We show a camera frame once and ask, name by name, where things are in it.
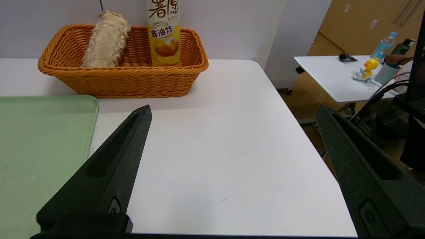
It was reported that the orange wicker basket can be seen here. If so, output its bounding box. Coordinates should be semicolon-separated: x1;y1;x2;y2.
38;24;209;98

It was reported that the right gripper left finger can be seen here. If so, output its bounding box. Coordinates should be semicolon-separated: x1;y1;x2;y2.
36;105;153;233

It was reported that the yellow duck toy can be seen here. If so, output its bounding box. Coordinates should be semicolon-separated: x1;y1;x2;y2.
352;58;379;83

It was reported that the grey-blue cup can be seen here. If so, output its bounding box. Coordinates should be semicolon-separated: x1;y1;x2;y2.
374;62;401;85

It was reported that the white side table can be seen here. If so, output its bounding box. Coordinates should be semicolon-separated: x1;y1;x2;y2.
294;55;414;156

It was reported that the small black table object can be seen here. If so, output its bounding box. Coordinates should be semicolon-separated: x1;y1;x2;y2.
339;52;358;63

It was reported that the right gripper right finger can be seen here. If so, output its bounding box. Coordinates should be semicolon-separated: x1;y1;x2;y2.
315;104;425;238

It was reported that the light wooden cabinet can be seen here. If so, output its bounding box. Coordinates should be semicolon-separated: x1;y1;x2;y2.
307;0;425;57

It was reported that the yellow hexagonal snack box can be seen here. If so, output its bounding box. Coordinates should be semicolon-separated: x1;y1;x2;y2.
146;0;181;67

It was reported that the black equipment stand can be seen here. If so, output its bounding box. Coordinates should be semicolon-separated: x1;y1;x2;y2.
393;10;425;171

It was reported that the clear plastic water bottle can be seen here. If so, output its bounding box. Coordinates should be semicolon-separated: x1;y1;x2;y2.
371;31;398;62

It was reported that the light green plastic tray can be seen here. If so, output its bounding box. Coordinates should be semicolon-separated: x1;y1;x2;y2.
0;95;99;239

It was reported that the striped brown bread loaf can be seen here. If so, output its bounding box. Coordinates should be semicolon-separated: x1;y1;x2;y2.
81;10;131;68

